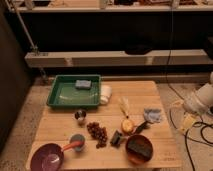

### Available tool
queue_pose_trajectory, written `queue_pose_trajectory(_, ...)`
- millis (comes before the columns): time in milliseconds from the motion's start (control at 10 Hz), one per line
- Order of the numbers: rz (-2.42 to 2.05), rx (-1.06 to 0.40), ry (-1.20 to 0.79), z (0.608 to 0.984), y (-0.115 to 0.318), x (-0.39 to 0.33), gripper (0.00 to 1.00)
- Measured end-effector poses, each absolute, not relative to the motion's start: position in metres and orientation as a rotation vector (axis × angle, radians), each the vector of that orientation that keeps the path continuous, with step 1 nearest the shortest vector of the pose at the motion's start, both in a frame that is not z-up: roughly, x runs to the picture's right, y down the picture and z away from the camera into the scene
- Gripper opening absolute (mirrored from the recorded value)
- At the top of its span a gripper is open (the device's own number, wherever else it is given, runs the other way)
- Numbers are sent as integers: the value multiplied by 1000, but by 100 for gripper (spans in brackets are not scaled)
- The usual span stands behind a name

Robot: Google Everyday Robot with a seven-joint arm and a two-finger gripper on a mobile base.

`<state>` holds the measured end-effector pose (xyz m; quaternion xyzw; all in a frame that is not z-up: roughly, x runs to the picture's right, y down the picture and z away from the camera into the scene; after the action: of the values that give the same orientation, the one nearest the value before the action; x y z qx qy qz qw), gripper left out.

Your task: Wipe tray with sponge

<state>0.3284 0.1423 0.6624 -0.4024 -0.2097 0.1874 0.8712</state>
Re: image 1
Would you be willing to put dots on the white rolled cloth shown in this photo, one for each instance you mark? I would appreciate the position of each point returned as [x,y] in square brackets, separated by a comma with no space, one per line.
[106,92]

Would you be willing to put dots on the wooden table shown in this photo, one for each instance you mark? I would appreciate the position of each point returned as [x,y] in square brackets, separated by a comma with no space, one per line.
[57,126]

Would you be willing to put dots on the small dark block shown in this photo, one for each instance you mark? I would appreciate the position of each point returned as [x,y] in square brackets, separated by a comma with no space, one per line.
[116,139]

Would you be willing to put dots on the bunch of brown grapes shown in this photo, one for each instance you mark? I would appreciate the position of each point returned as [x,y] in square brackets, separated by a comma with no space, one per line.
[98,133]

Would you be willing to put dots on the purple plastic bowl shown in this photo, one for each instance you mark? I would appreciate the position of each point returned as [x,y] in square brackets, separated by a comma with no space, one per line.
[48,157]

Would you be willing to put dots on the small metal cup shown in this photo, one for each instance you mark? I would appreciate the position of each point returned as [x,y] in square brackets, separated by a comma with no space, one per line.
[80,116]

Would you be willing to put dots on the crumpled blue cloth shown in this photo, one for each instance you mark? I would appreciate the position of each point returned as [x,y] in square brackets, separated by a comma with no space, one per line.
[152,115]

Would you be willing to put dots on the blue sponge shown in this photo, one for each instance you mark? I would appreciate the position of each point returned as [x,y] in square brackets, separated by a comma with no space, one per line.
[83,84]

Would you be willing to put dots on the white metal shelf rack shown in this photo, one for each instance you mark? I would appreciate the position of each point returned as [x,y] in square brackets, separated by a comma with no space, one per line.
[95,33]

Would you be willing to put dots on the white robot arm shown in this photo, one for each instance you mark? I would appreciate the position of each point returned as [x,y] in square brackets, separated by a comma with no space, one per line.
[200,101]

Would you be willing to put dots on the brown bowl with dark sponge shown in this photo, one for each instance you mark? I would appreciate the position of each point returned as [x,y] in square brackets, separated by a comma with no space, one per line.
[139,149]

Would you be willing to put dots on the teal cup with orange handle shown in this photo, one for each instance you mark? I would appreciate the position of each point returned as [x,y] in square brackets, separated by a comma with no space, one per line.
[76,143]

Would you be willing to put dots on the dark spatula tool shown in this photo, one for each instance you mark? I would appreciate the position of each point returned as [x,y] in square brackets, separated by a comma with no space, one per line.
[141,127]

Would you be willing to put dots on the green plastic tray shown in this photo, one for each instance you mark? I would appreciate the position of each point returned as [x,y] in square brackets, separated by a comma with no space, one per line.
[65,94]

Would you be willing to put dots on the yellow round fruit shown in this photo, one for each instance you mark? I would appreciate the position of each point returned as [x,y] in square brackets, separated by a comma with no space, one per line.
[127,126]

